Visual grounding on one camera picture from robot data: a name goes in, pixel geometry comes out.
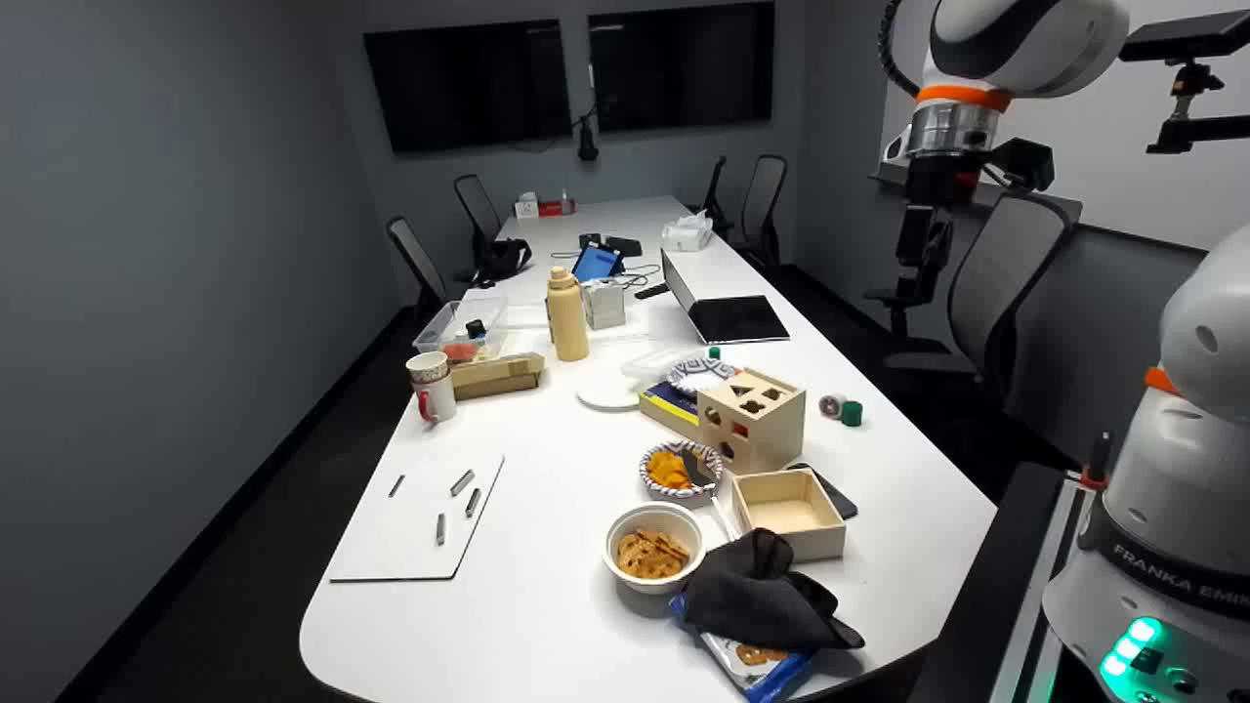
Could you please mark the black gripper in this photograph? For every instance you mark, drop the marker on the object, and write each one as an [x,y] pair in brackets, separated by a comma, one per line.
[930,235]

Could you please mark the black cloth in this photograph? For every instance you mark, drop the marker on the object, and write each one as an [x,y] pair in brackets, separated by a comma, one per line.
[757,589]

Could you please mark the grey mesh office chair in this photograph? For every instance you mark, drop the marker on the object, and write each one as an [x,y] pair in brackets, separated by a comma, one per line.
[1000,268]

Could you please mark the green hexagonal block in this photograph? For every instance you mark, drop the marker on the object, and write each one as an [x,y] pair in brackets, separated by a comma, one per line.
[854,410]

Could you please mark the small tape roll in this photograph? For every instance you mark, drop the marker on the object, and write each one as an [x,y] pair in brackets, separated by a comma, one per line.
[828,408]

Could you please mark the laptop computer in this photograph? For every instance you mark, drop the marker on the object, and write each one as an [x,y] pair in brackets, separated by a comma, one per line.
[736,316]

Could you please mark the wooden shape sorter box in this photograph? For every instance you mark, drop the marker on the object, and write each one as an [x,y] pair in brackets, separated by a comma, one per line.
[757,414]

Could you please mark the small green cap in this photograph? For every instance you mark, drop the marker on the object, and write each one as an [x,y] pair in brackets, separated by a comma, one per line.
[712,352]

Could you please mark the black flat device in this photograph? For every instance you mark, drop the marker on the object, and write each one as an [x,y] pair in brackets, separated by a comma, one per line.
[842,497]

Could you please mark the patterned paper plate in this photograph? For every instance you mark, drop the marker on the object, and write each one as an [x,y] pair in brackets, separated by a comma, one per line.
[701,377]

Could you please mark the red black clamp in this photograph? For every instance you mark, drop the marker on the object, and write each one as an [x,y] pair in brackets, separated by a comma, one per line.
[1099,475]

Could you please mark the open wooden tray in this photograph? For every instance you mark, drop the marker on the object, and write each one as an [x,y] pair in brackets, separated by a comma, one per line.
[788,507]

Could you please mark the patterned bowl with orange food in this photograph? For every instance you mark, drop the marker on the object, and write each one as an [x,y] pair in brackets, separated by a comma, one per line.
[672,470]

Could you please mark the small black device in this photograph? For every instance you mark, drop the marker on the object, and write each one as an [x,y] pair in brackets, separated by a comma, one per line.
[609,242]

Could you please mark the white square cup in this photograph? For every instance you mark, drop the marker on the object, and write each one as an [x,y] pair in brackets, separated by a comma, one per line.
[608,306]

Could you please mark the blue tablet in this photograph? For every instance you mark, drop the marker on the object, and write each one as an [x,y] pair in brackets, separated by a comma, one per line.
[599,264]

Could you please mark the white round plate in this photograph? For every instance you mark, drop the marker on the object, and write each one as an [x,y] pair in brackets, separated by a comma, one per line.
[608,393]

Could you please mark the tan squeeze bottle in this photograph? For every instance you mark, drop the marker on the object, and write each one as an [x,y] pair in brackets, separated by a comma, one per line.
[566,316]

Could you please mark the small red box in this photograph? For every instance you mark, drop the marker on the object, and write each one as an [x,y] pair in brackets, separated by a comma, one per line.
[555,204]

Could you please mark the white bowl with snacks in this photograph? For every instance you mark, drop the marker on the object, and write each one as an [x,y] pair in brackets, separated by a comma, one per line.
[651,550]

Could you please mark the white tissue box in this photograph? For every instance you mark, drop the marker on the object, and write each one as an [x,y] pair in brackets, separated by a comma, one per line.
[525,209]

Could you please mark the blue snack bag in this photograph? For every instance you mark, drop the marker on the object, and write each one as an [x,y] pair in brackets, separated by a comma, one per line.
[763,665]

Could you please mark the black backpack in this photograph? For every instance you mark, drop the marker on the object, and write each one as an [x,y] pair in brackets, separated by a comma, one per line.
[503,259]

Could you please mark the clear plastic bin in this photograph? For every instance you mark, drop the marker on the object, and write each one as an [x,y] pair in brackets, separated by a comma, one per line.
[461,316]

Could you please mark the small metal bar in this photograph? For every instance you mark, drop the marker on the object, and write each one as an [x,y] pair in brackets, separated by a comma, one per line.
[397,487]

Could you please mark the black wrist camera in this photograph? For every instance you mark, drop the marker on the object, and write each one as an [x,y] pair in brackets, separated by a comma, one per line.
[1025,161]

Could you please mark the black wall monitor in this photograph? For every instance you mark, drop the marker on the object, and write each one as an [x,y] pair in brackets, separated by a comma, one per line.
[681,69]
[471,83]

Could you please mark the white metal frame rail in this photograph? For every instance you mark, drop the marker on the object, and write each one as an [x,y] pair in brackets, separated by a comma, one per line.
[1035,610]

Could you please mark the black camera on stand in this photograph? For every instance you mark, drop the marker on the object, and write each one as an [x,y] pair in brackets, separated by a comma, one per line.
[1176,35]

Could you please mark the black conference camera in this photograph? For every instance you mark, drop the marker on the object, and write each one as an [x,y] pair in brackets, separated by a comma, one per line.
[586,136]

